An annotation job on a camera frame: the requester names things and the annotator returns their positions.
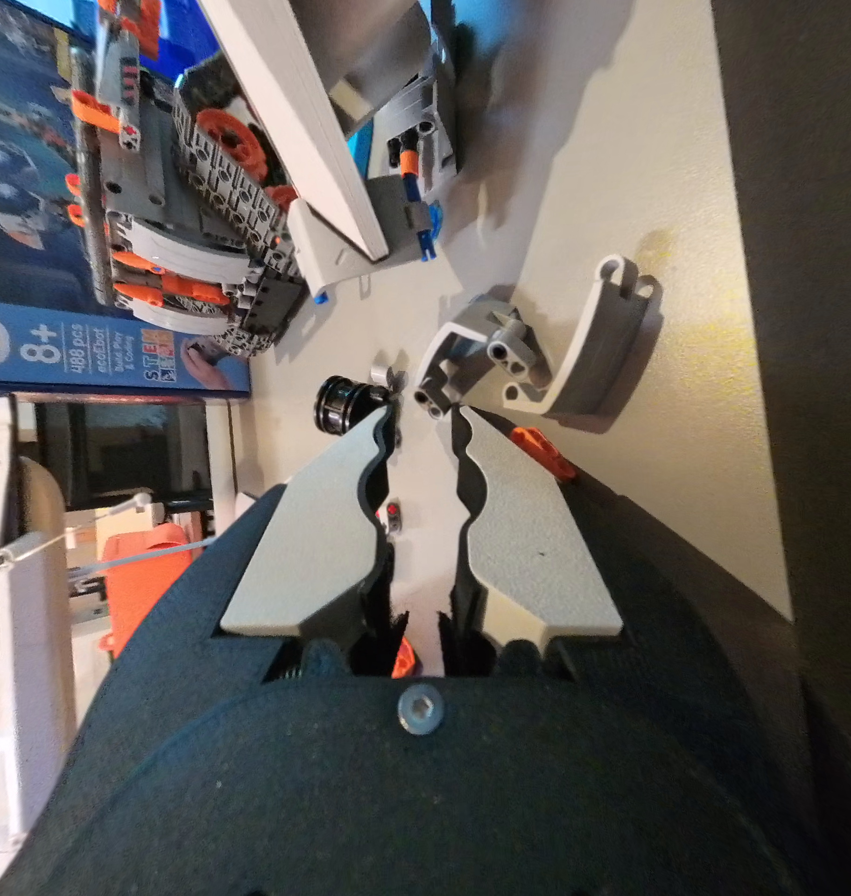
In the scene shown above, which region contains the book stand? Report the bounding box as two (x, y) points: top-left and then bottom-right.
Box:
(0, 395), (219, 851)

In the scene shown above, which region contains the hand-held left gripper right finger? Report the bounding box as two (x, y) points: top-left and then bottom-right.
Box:
(451, 405), (624, 645)

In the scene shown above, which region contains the blue robot kit box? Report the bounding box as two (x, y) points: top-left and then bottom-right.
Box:
(0, 0), (251, 403)

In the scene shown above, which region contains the toy tracked robot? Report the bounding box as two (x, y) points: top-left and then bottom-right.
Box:
(64, 0), (310, 358)

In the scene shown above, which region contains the grey panel assembly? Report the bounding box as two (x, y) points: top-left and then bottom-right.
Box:
(366, 70), (461, 261)

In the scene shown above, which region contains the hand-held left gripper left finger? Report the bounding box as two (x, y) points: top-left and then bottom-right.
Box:
(218, 405), (396, 638)

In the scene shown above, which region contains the grey connector block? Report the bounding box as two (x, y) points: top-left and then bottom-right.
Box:
(487, 318), (542, 373)
(415, 377), (463, 421)

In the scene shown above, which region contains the long orange building piece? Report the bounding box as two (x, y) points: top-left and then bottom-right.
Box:
(509, 426), (577, 483)

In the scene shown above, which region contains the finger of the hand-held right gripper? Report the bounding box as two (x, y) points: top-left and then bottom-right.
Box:
(201, 0), (390, 261)
(288, 0), (435, 134)

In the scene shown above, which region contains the orange container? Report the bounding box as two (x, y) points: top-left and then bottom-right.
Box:
(102, 521), (205, 655)

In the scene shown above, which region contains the black toy wheel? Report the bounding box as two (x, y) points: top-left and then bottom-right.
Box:
(315, 374), (389, 436)

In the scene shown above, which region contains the loose grey curved panel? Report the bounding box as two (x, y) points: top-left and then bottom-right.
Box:
(502, 255), (664, 421)

